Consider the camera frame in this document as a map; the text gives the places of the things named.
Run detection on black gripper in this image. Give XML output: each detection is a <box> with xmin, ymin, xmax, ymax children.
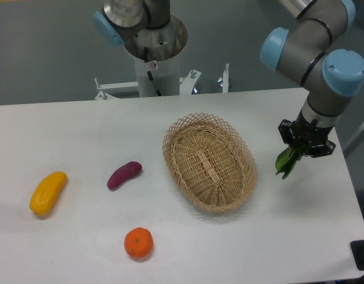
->
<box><xmin>278</xmin><ymin>111</ymin><xmax>336</xmax><ymax>158</ymax></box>

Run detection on white frame at right edge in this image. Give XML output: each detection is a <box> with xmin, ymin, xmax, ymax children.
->
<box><xmin>343</xmin><ymin>121</ymin><xmax>364</xmax><ymax>159</ymax></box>

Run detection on black cable on pedestal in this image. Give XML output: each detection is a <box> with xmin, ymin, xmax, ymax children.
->
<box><xmin>143</xmin><ymin>47</ymin><xmax>164</xmax><ymax>97</ymax></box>

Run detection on orange tangerine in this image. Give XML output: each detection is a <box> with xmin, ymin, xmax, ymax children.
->
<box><xmin>123</xmin><ymin>227</ymin><xmax>154</xmax><ymax>259</ymax></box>

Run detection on woven wicker basket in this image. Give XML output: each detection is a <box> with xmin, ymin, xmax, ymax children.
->
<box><xmin>162</xmin><ymin>113</ymin><xmax>258</xmax><ymax>213</ymax></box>

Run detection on green leafy vegetable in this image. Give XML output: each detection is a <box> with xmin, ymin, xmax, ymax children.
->
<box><xmin>275</xmin><ymin>144</ymin><xmax>305</xmax><ymax>179</ymax></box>

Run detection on black device at table corner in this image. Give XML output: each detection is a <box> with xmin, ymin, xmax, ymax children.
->
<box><xmin>350</xmin><ymin>240</ymin><xmax>364</xmax><ymax>271</ymax></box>

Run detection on white metal frame bracket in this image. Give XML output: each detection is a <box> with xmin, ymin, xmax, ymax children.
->
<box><xmin>94</xmin><ymin>62</ymin><xmax>231</xmax><ymax>100</ymax></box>

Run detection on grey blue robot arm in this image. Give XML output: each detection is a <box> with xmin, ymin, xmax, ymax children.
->
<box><xmin>93</xmin><ymin>1</ymin><xmax>364</xmax><ymax>157</ymax></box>

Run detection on purple sweet potato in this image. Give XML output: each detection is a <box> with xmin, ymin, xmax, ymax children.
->
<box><xmin>106</xmin><ymin>162</ymin><xmax>142</xmax><ymax>191</ymax></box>

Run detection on yellow mango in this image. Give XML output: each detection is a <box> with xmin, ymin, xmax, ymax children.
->
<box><xmin>29</xmin><ymin>171</ymin><xmax>68</xmax><ymax>220</ymax></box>

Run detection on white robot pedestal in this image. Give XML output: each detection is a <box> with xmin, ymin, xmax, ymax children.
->
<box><xmin>134</xmin><ymin>56</ymin><xmax>180</xmax><ymax>98</ymax></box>

